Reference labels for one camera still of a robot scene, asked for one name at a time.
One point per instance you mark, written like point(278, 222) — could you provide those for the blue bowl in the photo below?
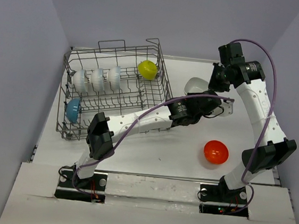
point(72, 110)

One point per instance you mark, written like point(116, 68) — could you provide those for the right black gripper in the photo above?
point(214, 84)

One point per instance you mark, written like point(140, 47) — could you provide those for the lime green bowl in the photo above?
point(148, 69)

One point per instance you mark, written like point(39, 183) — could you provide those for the orange bowl right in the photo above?
point(216, 152)

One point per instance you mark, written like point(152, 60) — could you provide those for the grey wire dish rack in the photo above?
point(135, 94)

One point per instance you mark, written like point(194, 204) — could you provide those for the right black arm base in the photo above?
point(212, 201)

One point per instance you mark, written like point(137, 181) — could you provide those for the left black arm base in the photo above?
point(91, 189)

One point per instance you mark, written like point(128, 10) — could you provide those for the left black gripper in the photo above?
point(209, 112)

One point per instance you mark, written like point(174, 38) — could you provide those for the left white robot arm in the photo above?
point(105, 134)

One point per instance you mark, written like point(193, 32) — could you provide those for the white square dish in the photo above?
point(195, 85)

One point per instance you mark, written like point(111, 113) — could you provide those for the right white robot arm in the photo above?
point(272, 147)

